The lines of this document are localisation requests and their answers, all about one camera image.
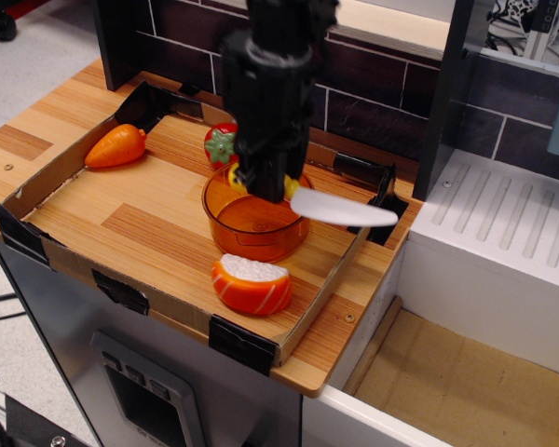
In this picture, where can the white toy sink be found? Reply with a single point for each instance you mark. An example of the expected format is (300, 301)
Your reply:
(482, 258)

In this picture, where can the toy salmon sushi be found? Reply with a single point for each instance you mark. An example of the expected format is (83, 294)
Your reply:
(251, 287)

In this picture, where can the orange toy carrot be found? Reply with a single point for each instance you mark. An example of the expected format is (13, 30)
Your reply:
(121, 145)

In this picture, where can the yellow handled white toy knife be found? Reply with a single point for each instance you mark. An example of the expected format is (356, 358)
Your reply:
(302, 201)

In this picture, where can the grey toy oven door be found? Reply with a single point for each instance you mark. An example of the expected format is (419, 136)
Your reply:
(159, 405)

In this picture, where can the cardboard fence with black tape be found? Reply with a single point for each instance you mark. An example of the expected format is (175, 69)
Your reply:
(138, 234)

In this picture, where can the orange transparent plastic pot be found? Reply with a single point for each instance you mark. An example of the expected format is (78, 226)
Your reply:
(248, 226)

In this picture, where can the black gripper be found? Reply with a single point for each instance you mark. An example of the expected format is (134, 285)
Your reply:
(268, 74)

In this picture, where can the red toy tomato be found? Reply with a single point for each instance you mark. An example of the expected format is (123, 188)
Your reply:
(219, 144)

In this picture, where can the black caster wheel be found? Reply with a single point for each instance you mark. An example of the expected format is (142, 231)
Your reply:
(8, 27)

